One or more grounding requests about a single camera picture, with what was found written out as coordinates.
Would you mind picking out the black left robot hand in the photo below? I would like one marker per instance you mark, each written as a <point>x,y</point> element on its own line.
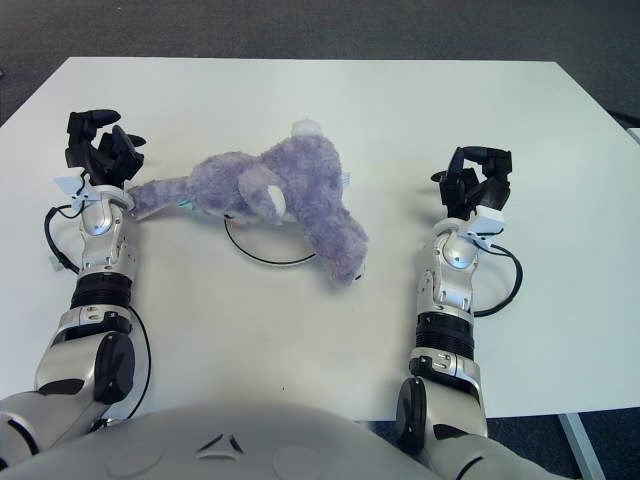
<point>102,157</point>

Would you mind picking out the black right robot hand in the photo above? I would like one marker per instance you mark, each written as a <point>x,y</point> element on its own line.
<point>477,185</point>

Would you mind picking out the purple plush bunny doll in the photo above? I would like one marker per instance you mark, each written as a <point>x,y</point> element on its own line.
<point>280,195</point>

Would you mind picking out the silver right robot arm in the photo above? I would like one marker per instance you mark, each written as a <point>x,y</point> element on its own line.
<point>445,300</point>

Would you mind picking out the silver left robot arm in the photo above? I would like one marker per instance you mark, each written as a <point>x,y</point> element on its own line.
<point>95,280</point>

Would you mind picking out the white plate with black rim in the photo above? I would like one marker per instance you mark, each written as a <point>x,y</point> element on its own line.
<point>270,250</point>

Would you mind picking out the grey table leg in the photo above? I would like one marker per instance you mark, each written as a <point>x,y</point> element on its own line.
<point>580,445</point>

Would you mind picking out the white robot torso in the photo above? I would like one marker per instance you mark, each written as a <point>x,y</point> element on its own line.
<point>225,450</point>

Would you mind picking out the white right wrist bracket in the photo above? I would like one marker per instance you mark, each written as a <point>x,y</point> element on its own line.
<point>487,222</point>

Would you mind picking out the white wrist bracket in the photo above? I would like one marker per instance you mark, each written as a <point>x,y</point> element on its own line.
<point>487,222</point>
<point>75,187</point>

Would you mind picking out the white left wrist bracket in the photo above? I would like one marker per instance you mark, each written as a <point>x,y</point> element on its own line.
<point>75,187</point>

